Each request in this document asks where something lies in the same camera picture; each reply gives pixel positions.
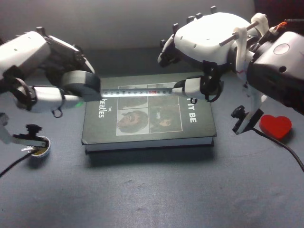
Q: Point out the small white cup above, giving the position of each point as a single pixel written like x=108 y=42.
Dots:
x=44 y=152

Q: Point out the black Let It Be album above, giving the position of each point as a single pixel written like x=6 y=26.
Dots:
x=197 y=133

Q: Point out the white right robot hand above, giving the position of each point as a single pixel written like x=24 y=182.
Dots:
x=209 y=35

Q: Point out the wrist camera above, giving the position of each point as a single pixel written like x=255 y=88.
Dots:
x=247 y=123
x=26 y=140

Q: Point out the red heart block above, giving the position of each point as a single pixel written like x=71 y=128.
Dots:
x=275 y=126

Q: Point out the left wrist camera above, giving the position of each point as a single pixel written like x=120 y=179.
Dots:
x=26 y=140

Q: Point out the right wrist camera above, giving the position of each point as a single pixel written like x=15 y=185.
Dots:
x=247 y=123

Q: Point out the grey and black tape measure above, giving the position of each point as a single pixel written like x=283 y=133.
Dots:
x=80 y=83

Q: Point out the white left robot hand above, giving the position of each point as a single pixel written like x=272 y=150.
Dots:
x=21 y=50

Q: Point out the white backdrop board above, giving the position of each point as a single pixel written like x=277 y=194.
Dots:
x=118 y=21

